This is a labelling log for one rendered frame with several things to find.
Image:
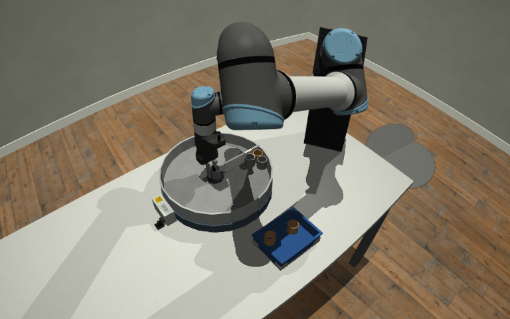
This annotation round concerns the bronze bushing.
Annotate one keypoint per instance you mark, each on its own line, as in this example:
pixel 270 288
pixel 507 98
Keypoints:
pixel 257 153
pixel 271 234
pixel 292 223

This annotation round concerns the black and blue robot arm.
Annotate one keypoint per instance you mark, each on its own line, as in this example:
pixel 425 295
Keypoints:
pixel 256 96

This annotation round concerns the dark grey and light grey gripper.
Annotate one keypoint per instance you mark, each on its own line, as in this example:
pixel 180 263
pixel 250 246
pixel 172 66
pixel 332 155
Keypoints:
pixel 207 141

